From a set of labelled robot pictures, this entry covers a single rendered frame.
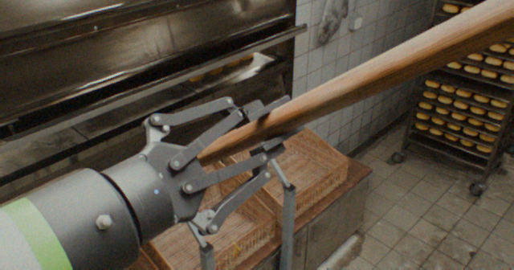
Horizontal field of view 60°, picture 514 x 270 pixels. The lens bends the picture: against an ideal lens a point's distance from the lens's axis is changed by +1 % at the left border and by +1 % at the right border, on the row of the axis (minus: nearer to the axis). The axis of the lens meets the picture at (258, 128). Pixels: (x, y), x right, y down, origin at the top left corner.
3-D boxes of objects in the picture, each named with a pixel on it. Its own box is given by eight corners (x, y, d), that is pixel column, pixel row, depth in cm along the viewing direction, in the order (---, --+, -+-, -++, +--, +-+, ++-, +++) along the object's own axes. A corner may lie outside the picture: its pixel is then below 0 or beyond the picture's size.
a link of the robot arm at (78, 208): (95, 303, 31) (32, 187, 31) (61, 296, 40) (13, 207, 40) (165, 254, 35) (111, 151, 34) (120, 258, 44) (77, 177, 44)
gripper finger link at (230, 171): (181, 181, 41) (185, 195, 41) (270, 150, 48) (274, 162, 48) (165, 187, 44) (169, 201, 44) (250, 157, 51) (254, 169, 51)
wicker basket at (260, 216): (125, 245, 215) (116, 202, 200) (214, 190, 248) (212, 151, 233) (185, 308, 186) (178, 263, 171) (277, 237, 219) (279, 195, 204)
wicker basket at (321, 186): (220, 186, 251) (218, 147, 236) (285, 146, 285) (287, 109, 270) (283, 231, 222) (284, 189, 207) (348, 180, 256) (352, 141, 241)
